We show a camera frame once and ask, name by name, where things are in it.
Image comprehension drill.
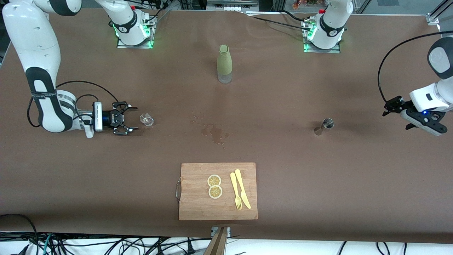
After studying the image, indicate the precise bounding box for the steel measuring cup jigger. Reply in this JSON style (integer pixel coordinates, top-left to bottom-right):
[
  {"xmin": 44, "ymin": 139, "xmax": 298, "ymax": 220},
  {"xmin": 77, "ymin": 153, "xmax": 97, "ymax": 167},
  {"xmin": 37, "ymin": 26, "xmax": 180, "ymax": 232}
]
[{"xmin": 314, "ymin": 118, "xmax": 334, "ymax": 136}]

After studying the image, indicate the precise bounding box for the spilled liquid puddle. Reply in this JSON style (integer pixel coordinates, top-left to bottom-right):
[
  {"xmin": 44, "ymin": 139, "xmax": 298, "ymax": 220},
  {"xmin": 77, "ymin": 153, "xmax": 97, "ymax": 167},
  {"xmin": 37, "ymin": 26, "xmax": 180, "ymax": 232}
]
[{"xmin": 201, "ymin": 123, "xmax": 230, "ymax": 146}]

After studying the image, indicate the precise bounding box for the wooden cutting board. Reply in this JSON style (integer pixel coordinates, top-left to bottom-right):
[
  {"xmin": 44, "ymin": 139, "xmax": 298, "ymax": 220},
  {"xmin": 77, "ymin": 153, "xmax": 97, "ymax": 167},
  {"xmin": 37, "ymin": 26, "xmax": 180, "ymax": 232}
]
[{"xmin": 179, "ymin": 163, "xmax": 258, "ymax": 221}]

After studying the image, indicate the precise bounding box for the green sleeved glass bottle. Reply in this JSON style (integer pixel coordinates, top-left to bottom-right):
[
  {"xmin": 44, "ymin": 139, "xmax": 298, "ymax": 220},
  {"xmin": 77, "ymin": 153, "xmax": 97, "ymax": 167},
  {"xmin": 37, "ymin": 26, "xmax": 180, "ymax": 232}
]
[{"xmin": 217, "ymin": 45, "xmax": 233, "ymax": 84}]

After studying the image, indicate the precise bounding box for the yellow plastic fork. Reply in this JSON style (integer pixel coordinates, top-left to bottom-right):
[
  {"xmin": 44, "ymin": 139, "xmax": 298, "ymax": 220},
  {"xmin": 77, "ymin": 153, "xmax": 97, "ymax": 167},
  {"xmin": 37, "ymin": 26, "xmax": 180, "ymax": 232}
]
[{"xmin": 230, "ymin": 172, "xmax": 243, "ymax": 210}]

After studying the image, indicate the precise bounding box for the yellow plastic knife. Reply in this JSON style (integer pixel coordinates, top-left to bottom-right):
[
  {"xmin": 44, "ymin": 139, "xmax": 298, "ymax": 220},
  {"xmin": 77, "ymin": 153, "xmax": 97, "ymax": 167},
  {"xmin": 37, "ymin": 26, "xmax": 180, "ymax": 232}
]
[{"xmin": 235, "ymin": 169, "xmax": 252, "ymax": 209}]

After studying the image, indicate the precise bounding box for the grey power strip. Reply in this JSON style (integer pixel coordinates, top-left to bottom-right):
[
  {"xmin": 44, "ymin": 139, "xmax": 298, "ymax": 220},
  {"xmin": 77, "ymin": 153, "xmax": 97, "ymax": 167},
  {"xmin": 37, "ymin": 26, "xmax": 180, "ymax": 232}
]
[{"xmin": 207, "ymin": 0, "xmax": 259, "ymax": 11}]

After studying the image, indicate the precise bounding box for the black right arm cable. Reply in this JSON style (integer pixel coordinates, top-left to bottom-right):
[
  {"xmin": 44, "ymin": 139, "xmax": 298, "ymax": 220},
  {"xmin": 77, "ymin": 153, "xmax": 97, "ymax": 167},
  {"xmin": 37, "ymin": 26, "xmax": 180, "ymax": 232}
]
[{"xmin": 27, "ymin": 80, "xmax": 119, "ymax": 128}]

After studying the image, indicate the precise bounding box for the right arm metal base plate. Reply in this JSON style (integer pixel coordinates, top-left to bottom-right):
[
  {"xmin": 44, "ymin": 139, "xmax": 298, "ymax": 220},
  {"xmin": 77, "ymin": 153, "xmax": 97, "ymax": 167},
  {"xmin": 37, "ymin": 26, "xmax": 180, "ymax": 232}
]
[{"xmin": 116, "ymin": 16, "xmax": 156, "ymax": 49}]

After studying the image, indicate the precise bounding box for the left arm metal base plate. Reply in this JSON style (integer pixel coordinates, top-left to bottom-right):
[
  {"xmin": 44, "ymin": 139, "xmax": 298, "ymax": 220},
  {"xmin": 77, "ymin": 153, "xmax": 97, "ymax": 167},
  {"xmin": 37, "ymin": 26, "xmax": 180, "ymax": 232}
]
[{"xmin": 303, "ymin": 19, "xmax": 342, "ymax": 54}]

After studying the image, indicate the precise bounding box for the thick black floor cable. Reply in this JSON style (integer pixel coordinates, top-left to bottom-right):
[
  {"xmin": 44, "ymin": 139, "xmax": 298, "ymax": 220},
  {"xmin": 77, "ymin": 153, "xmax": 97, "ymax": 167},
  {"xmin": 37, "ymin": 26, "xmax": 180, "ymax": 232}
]
[{"xmin": 0, "ymin": 214, "xmax": 40, "ymax": 255}]

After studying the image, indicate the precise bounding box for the teal cable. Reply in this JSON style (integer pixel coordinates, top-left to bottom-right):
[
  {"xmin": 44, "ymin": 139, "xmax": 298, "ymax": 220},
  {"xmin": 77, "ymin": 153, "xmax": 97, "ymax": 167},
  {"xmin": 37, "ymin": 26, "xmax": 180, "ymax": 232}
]
[{"xmin": 42, "ymin": 233, "xmax": 53, "ymax": 255}]

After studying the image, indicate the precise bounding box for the black cable across table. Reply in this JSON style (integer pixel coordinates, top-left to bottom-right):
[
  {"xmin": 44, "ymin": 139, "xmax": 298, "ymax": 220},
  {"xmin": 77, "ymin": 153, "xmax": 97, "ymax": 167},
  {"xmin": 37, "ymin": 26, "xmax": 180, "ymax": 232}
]
[{"xmin": 245, "ymin": 10, "xmax": 315, "ymax": 32}]

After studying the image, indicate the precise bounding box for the tall upright post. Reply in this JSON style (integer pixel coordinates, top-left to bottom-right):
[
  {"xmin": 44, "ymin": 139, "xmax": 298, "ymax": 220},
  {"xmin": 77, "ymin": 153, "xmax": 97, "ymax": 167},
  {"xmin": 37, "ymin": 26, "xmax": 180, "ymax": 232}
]
[{"xmin": 203, "ymin": 227, "xmax": 229, "ymax": 255}]

